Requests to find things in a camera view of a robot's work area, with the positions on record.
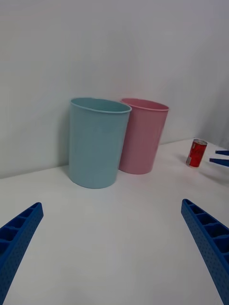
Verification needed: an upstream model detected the pink plastic bin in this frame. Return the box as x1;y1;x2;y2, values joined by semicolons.
118;97;170;175

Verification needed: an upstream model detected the pale blue plastic bin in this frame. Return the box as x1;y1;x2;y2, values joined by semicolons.
68;97;133;189

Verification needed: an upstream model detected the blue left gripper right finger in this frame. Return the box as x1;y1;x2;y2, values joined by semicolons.
180;199;229;305

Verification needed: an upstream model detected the red drink can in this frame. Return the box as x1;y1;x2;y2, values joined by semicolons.
186;139;208;168

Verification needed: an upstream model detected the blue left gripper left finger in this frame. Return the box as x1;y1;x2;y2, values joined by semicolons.
0;202;44;305

